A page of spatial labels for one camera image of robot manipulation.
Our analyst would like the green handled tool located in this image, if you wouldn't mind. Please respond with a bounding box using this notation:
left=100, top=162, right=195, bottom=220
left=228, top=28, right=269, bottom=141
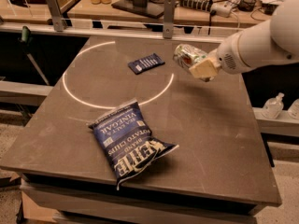
left=19, top=26, right=50, bottom=86

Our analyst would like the clear sanitizer bottle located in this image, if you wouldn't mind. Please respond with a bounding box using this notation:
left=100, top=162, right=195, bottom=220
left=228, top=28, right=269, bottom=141
left=262, top=92, right=284, bottom=119

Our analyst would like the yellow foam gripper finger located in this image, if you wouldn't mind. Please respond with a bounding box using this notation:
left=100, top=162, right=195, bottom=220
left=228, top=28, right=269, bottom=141
left=189, top=50, right=221, bottom=82

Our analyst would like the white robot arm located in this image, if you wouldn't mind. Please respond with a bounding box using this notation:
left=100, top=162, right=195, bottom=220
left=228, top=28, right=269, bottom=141
left=189, top=0, right=299, bottom=80

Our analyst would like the crushed 7up can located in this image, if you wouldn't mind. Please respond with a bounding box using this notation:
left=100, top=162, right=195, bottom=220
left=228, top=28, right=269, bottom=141
left=173, top=44, right=207, bottom=70

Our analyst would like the power strip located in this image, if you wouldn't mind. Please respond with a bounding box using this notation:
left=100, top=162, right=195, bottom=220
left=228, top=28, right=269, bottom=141
left=179, top=0, right=213, bottom=12

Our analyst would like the white power adapter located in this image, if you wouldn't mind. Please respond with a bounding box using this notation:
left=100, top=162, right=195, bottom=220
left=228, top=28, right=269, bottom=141
left=211, top=3, right=232, bottom=18

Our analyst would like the horizontal metal rail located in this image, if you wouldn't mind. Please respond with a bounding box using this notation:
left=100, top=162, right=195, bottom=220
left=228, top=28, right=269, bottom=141
left=0, top=21, right=247, bottom=45

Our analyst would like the blue kettle chips bag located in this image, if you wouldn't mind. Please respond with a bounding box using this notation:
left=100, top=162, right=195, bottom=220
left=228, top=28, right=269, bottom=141
left=89, top=99, right=178, bottom=189

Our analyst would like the metal bracket post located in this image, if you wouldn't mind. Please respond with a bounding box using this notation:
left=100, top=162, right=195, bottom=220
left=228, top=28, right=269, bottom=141
left=163, top=0, right=176, bottom=39
left=46, top=0, right=66, bottom=32

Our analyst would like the black monitor stand base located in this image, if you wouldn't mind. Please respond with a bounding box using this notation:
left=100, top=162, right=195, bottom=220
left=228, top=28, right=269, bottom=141
left=112, top=0, right=164, bottom=19

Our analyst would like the centre metal bracket post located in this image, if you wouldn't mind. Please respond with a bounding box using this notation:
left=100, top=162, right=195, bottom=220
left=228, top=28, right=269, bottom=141
left=163, top=0, right=176, bottom=39

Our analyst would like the left metal bracket post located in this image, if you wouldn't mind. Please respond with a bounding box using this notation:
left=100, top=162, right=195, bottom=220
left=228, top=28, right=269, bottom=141
left=46, top=0, right=66, bottom=32

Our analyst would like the blue rxbar blueberry bar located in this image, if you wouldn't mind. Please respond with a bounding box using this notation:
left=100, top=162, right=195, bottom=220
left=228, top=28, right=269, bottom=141
left=128, top=53, right=164, bottom=75

